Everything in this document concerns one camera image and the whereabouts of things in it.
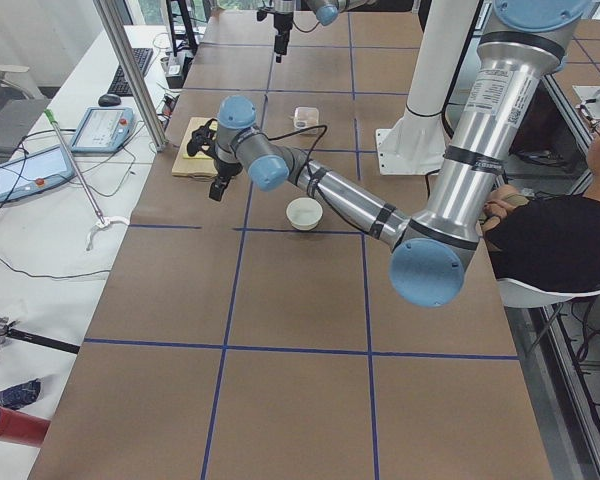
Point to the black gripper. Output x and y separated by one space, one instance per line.
224 171

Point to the clear plastic egg box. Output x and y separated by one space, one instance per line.
305 117

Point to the robot arm tip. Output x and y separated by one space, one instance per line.
283 16

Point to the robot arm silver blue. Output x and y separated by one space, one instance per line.
431 250
327 11

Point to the bamboo cutting board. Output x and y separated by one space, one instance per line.
200 166

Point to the white ceramic bowl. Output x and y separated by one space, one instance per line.
304 213

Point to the teach pendant far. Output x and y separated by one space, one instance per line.
102 130

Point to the teach pendant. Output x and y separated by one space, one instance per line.
102 130
34 174

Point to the black computer mouse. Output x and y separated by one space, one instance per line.
109 100

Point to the teach pendant near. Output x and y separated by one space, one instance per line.
34 174

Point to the black tool on side table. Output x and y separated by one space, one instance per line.
8 331

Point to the blue crumpled tape wad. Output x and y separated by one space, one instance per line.
21 395

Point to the white chair seat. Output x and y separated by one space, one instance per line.
516 294

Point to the red cylinder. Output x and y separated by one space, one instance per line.
21 428

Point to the person in black shirt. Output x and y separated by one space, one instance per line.
552 243

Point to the aluminium frame post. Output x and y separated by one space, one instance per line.
116 33

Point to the grabber stick green handle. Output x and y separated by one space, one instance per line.
103 222

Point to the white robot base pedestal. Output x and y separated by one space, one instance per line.
416 143

